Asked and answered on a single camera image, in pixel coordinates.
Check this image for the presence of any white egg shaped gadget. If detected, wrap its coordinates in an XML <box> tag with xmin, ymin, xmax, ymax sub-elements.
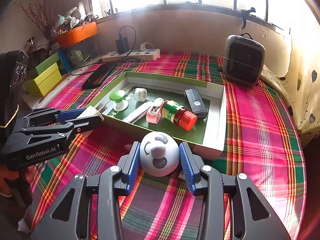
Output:
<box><xmin>139</xmin><ymin>132</ymin><xmax>180</xmax><ymax>177</ymax></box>

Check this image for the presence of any silver white stick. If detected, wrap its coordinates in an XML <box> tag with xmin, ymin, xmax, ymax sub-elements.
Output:
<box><xmin>123</xmin><ymin>100</ymin><xmax>153</xmax><ymax>124</ymax></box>

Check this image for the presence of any black rectangular sensor device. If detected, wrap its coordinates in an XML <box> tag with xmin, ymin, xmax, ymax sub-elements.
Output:
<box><xmin>184</xmin><ymin>88</ymin><xmax>208</xmax><ymax>120</ymax></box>

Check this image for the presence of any blue usb tester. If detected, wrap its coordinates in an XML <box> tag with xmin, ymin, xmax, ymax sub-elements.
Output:
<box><xmin>178</xmin><ymin>171</ymin><xmax>185</xmax><ymax>180</ymax></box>

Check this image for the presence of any white usb charger block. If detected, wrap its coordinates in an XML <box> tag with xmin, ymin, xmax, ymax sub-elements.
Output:
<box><xmin>77</xmin><ymin>106</ymin><xmax>104</xmax><ymax>138</ymax></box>

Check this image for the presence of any pink plastic clip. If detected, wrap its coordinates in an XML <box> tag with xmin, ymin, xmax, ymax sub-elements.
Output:
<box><xmin>124</xmin><ymin>144</ymin><xmax>132</xmax><ymax>151</ymax></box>

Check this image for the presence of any green cap white stand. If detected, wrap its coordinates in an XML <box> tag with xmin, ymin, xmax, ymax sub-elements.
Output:
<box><xmin>109</xmin><ymin>90</ymin><xmax>129</xmax><ymax>112</ymax></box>

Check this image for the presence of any yellow green box stack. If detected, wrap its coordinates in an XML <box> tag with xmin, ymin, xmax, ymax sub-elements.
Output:
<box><xmin>24</xmin><ymin>53</ymin><xmax>62</xmax><ymax>97</ymax></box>

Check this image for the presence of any black smartphone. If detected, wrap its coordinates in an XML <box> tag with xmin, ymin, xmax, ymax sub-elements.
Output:
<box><xmin>82</xmin><ymin>62</ymin><xmax>115</xmax><ymax>89</ymax></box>

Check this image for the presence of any red lid green bottle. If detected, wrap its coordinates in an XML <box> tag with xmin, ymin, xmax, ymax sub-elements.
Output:
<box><xmin>161</xmin><ymin>100</ymin><xmax>197</xmax><ymax>131</ymax></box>

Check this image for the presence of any pink white tape dispenser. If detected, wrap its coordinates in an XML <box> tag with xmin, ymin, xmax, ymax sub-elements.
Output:
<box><xmin>146</xmin><ymin>98</ymin><xmax>164</xmax><ymax>124</ymax></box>

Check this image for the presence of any green and grey cardboard box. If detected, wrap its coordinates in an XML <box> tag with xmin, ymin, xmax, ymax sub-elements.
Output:
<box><xmin>89</xmin><ymin>72</ymin><xmax>227</xmax><ymax>160</ymax></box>

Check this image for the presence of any plaid pink green cloth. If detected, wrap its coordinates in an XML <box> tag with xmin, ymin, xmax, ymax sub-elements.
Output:
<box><xmin>25</xmin><ymin>52</ymin><xmax>307</xmax><ymax>239</ymax></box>

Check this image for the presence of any orange planter tray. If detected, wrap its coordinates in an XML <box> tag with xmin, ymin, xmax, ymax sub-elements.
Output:
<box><xmin>52</xmin><ymin>22</ymin><xmax>98</xmax><ymax>49</ymax></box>

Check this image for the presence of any white power strip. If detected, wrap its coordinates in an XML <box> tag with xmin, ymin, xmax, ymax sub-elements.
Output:
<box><xmin>101</xmin><ymin>49</ymin><xmax>160</xmax><ymax>62</ymax></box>

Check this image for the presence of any dark grey mini heater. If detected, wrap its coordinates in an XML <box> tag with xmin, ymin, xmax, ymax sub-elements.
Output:
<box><xmin>222</xmin><ymin>33</ymin><xmax>265</xmax><ymax>87</ymax></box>

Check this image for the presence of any floral cream curtain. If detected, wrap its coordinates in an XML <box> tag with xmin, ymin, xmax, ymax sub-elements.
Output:
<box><xmin>260</xmin><ymin>33</ymin><xmax>319</xmax><ymax>147</ymax></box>

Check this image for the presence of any black window clamp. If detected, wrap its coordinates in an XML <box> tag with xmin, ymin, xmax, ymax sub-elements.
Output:
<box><xmin>240</xmin><ymin>7</ymin><xmax>256</xmax><ymax>29</ymax></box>

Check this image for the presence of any black charger with cable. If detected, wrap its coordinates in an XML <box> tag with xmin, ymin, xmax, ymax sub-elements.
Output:
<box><xmin>69</xmin><ymin>25</ymin><xmax>137</xmax><ymax>76</ymax></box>

